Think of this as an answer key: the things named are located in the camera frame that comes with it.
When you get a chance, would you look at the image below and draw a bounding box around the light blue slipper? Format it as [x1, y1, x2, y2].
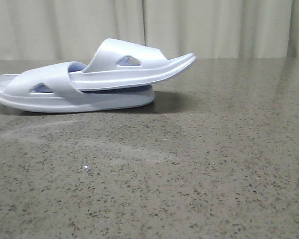
[0, 62, 155, 113]
[69, 38, 195, 91]

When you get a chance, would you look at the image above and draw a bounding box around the beige background curtain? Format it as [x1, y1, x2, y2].
[0, 0, 299, 60]

